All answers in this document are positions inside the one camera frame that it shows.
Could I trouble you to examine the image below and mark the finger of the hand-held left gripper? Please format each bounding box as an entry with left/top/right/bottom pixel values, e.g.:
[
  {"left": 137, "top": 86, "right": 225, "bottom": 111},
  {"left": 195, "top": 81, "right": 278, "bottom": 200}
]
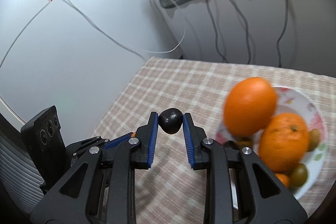
[{"left": 70, "top": 132, "right": 135, "bottom": 161}]

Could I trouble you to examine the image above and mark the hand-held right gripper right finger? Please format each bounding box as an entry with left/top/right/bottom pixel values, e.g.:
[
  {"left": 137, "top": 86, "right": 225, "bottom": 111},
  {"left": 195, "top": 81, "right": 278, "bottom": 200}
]
[{"left": 182, "top": 112, "right": 308, "bottom": 224}]

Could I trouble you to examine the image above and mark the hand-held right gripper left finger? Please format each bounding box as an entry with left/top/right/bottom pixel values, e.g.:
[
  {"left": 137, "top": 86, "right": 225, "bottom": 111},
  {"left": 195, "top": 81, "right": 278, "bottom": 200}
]
[{"left": 30, "top": 111, "right": 160, "bottom": 224}]

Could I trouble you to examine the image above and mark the dark brown chestnut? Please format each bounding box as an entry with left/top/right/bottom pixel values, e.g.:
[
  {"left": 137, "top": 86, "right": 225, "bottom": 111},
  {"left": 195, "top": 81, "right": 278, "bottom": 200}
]
[{"left": 158, "top": 108, "right": 183, "bottom": 134}]

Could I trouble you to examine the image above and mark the large orange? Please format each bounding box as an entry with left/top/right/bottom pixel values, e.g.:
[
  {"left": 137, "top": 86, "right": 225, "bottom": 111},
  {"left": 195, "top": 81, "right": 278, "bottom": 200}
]
[{"left": 223, "top": 77, "right": 278, "bottom": 136}]

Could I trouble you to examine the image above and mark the mandarin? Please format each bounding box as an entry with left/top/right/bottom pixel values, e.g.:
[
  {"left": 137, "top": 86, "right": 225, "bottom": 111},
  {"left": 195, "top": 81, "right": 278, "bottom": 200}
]
[{"left": 259, "top": 113, "right": 309, "bottom": 172}]

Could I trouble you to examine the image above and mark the floral white plate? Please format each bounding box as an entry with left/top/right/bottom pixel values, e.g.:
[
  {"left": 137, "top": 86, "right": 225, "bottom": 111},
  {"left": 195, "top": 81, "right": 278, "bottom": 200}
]
[{"left": 214, "top": 86, "right": 327, "bottom": 210}]

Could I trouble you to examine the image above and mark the grey ribbed panel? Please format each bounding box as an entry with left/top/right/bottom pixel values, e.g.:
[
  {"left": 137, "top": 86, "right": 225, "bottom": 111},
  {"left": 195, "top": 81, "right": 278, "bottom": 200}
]
[{"left": 0, "top": 114, "right": 46, "bottom": 216}]

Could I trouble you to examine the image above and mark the beige checked tablecloth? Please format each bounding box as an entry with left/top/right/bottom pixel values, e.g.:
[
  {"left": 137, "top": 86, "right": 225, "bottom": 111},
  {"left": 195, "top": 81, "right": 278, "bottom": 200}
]
[{"left": 91, "top": 57, "right": 336, "bottom": 224}]

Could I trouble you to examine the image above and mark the small orange fruit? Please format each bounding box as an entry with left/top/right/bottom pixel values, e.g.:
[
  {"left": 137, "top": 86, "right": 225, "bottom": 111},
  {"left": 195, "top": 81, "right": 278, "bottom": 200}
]
[{"left": 273, "top": 173, "right": 290, "bottom": 188}]

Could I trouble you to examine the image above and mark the small green fruit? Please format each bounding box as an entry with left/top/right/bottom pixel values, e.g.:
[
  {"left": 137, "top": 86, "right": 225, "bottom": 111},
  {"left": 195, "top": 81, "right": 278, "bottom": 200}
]
[
  {"left": 307, "top": 129, "right": 321, "bottom": 152},
  {"left": 289, "top": 163, "right": 308, "bottom": 186}
]

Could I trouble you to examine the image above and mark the flat white cable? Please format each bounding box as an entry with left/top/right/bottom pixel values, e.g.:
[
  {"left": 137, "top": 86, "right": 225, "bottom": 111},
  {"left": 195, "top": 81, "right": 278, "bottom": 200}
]
[{"left": 34, "top": 0, "right": 187, "bottom": 54}]

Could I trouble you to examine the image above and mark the black cable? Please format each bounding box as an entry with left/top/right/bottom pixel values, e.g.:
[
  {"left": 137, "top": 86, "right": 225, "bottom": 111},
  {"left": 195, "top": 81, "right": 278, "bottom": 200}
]
[
  {"left": 277, "top": 0, "right": 289, "bottom": 66},
  {"left": 222, "top": 0, "right": 256, "bottom": 64},
  {"left": 203, "top": 0, "right": 227, "bottom": 64}
]

